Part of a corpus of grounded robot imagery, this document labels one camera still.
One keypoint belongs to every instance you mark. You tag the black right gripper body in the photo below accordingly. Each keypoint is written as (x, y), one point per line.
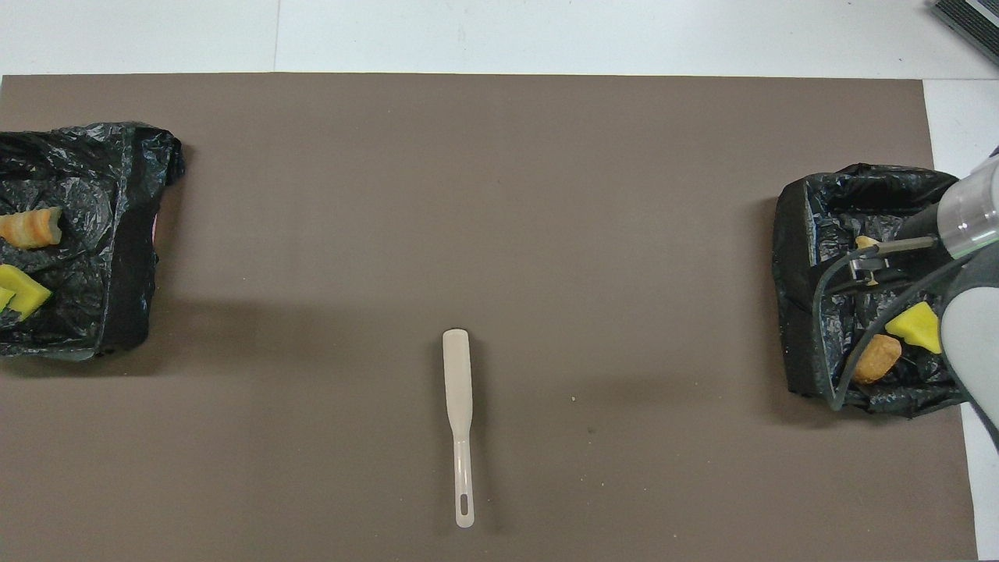
(925, 225)

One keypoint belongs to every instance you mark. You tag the pale bread chunk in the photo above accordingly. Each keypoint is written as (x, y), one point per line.
(864, 243)

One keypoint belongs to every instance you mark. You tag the green and yellow sponge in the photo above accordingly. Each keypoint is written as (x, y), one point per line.
(917, 326)

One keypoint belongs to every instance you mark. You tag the brown oval bread roll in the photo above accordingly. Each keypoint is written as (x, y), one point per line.
(878, 361)

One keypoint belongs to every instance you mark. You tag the beige hand brush black bristles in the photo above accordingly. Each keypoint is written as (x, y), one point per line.
(457, 375)

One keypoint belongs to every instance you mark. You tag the striped croissant bread piece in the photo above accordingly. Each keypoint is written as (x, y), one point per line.
(31, 228)

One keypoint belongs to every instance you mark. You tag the notched yellow sponge piece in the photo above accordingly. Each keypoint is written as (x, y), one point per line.
(27, 295)

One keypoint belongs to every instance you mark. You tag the open black bag-lined bin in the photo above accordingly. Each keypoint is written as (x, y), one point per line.
(796, 312)

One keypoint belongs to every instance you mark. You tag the black bag-covered bin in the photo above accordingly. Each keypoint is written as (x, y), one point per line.
(117, 234)

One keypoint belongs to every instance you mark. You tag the dark ribbed device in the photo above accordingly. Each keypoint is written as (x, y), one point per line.
(975, 19)

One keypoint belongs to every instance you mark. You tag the brown table mat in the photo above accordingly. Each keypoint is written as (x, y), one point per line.
(546, 234)

